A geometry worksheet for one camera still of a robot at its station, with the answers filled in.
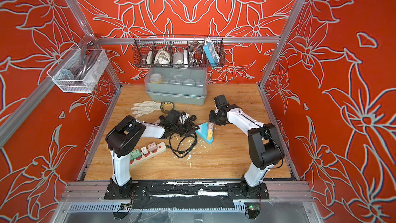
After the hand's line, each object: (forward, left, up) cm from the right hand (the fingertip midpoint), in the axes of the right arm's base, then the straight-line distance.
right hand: (207, 119), depth 91 cm
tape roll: (+10, +29, -7) cm, 32 cm away
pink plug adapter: (-5, -2, 0) cm, 5 cm away
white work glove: (+12, +43, -5) cm, 45 cm away
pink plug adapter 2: (-5, -3, +3) cm, 6 cm away
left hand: (-5, +5, -4) cm, 8 cm away
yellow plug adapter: (-10, -1, -1) cm, 10 cm away
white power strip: (-16, +26, -5) cm, 31 cm away
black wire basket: (+36, +19, +24) cm, 47 cm away
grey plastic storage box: (+20, +17, +9) cm, 28 cm away
